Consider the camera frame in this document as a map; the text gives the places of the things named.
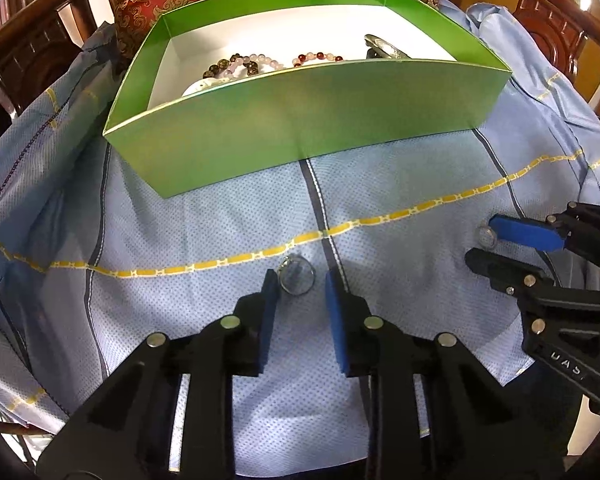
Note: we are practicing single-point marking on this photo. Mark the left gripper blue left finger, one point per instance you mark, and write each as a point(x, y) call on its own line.
point(257, 314)

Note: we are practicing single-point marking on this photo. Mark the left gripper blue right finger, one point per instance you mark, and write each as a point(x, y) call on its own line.
point(362, 340)

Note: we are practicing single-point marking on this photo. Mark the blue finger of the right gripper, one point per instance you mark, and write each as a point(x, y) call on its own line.
point(527, 232)
point(506, 274)

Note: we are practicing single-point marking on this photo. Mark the silver bangle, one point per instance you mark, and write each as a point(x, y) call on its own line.
point(380, 48)

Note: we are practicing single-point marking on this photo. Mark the light blue striped cloth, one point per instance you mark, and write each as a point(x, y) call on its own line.
point(302, 413)

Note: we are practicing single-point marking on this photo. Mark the green cardboard box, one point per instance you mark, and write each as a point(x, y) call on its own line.
point(223, 88)

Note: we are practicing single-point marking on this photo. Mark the dark wooden chair frame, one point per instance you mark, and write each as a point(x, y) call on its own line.
point(555, 25)

